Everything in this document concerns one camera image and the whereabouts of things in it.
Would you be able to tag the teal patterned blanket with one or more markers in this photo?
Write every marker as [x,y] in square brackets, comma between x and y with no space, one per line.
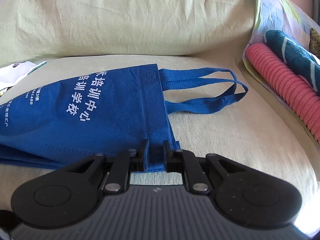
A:
[292,52]

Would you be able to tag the blue shopping bag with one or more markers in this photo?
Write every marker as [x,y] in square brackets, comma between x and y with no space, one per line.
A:
[87,120]

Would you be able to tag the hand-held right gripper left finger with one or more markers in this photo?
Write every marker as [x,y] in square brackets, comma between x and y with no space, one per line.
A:
[146,155]

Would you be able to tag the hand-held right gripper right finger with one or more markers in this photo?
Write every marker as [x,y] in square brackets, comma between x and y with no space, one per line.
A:
[165,155]

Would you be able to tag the patchwork bed sheet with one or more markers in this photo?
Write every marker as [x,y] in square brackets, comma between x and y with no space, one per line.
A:
[270,10]

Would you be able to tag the pink ribbed blanket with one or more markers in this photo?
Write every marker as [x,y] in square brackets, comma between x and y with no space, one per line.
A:
[280,80]

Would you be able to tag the green zigzag pillow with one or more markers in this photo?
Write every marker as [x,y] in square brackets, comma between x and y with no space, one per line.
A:
[315,41]

